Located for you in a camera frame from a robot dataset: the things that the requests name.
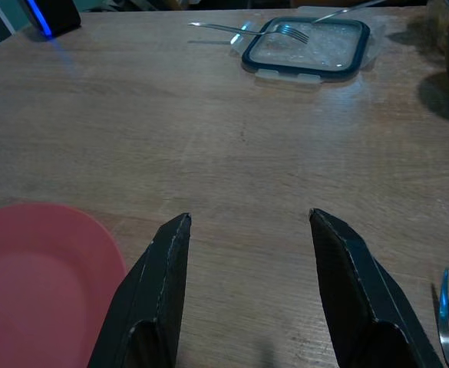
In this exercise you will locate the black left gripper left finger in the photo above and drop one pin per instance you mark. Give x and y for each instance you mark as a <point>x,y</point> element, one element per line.
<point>155,299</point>

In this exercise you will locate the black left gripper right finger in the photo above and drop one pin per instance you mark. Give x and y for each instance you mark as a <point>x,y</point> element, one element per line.
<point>366,306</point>

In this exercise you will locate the pink plate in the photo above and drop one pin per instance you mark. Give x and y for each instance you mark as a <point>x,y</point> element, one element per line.
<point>36,287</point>

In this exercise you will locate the clear lid with dark rim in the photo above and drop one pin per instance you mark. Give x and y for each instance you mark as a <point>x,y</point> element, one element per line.
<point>324,48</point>

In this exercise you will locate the metal spoon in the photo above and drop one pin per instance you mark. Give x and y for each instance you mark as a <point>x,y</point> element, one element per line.
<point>339,13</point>

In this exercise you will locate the black speaker with blue light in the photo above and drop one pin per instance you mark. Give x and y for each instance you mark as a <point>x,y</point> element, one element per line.
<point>61,15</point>

